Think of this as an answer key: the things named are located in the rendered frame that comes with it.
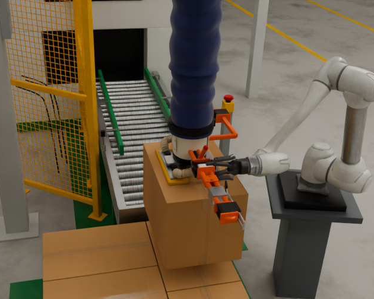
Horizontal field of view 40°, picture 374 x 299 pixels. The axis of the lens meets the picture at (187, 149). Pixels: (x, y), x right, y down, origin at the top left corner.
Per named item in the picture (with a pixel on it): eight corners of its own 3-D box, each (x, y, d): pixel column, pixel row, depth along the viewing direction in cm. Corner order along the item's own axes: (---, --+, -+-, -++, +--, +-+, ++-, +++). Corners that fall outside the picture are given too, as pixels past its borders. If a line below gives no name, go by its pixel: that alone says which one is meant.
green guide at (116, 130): (90, 78, 505) (90, 69, 500) (101, 77, 507) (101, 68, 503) (109, 156, 370) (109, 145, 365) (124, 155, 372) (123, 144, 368)
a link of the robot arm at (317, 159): (308, 167, 310) (316, 134, 300) (335, 179, 300) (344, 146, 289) (294, 175, 299) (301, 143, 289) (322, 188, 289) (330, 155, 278)
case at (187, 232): (143, 202, 302) (142, 143, 283) (207, 195, 311) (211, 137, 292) (165, 270, 251) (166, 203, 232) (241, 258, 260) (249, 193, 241)
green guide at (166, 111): (143, 75, 517) (143, 66, 513) (154, 74, 520) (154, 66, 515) (181, 150, 382) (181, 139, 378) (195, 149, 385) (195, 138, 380)
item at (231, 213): (214, 212, 209) (214, 202, 207) (230, 210, 211) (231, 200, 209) (219, 224, 202) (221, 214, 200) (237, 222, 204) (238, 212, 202)
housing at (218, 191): (207, 196, 221) (208, 187, 218) (222, 194, 222) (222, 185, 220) (211, 204, 215) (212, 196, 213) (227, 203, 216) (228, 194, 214)
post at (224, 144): (212, 215, 405) (222, 99, 357) (221, 214, 407) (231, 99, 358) (215, 220, 399) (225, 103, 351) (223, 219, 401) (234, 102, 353)
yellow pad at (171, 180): (155, 152, 274) (155, 144, 271) (173, 150, 276) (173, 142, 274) (168, 185, 245) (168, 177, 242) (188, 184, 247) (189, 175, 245)
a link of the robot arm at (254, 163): (260, 178, 239) (248, 179, 237) (253, 168, 246) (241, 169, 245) (262, 161, 234) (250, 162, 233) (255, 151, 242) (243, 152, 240)
